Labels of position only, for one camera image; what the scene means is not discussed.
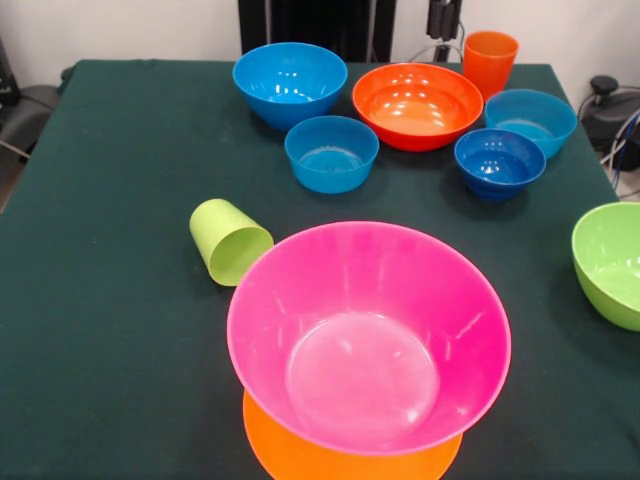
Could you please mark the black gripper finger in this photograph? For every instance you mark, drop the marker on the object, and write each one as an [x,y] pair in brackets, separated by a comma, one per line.
[451,20]
[435,20]

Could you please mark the small light blue bowl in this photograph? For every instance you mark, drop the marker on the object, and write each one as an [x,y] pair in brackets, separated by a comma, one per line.
[330,170]
[550,120]

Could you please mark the red-orange cup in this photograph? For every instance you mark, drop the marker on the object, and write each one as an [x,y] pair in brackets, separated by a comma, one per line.
[490,65]

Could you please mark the large pink bowl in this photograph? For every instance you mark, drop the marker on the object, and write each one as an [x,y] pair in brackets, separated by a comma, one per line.
[360,290]

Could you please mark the medium blue bowl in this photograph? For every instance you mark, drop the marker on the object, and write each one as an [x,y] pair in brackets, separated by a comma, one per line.
[290,75]

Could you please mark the small dark blue bowl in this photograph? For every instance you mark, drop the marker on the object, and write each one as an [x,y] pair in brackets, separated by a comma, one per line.
[500,165]

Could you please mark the dark grey chair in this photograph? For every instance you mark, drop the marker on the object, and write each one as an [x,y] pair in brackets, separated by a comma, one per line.
[30,115]

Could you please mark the large light orange bowl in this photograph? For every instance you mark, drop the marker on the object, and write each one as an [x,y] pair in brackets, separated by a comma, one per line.
[280,450]

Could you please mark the light green cup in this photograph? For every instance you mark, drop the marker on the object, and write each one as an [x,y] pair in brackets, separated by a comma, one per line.
[220,230]

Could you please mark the light green bowl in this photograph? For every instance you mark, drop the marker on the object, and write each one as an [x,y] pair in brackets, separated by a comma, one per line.
[610,260]

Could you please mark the dark green tablecloth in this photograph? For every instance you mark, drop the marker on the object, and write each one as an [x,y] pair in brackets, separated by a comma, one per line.
[100,300]

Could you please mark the shallow red-orange bowl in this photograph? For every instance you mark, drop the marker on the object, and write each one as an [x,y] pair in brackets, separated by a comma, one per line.
[415,110]

